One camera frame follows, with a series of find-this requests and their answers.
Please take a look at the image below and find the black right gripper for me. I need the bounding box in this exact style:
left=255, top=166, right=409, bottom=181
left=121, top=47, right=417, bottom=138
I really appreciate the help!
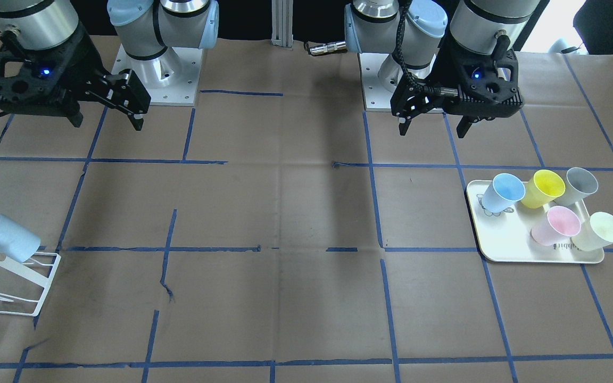
left=0, top=24, right=151, bottom=131

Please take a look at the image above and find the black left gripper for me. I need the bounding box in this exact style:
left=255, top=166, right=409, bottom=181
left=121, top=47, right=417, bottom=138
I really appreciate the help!
left=390, top=32, right=525, bottom=138

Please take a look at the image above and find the light blue ikea cup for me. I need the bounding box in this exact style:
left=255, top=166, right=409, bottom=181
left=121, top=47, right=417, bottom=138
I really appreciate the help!
left=0, top=215, right=41, bottom=263

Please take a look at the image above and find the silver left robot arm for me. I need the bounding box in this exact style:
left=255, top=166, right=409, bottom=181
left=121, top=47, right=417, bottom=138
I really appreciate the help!
left=344, top=1, right=538, bottom=138

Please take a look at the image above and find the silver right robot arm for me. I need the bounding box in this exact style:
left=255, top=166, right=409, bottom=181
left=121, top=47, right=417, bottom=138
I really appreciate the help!
left=0, top=1, right=219, bottom=131

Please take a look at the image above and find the blue plastic cup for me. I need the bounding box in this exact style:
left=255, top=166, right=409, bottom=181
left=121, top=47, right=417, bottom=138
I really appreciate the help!
left=482, top=173, right=526, bottom=213

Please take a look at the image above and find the yellow plastic cup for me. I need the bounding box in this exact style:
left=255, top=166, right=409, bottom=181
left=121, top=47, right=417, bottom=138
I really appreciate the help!
left=520, top=169, right=565, bottom=209

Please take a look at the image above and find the grey plastic cup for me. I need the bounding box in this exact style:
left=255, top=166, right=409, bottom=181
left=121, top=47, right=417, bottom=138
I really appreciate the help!
left=554, top=167, right=599, bottom=206

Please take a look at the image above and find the pink plastic cup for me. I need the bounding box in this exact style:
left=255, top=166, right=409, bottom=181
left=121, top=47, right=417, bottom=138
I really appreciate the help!
left=531, top=206, right=582, bottom=246

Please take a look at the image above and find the cream white plastic cup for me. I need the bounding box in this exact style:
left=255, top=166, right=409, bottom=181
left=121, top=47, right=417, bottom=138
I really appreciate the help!
left=571, top=212, right=613, bottom=252

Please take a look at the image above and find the cream plastic tray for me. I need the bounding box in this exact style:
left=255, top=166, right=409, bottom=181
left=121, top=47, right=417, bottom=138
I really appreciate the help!
left=466, top=180, right=605, bottom=264

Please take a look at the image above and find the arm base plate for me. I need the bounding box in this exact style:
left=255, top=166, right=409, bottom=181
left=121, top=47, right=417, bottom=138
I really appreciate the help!
left=359, top=53, right=402, bottom=112
left=112, top=46, right=206, bottom=107

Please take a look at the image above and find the white wire cup rack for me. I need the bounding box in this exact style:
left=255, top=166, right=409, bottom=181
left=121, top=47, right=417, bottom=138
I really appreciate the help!
left=0, top=252, right=61, bottom=317

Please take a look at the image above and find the aluminium frame post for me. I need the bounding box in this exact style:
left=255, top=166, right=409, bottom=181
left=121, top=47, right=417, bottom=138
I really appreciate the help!
left=271, top=0, right=294, bottom=50

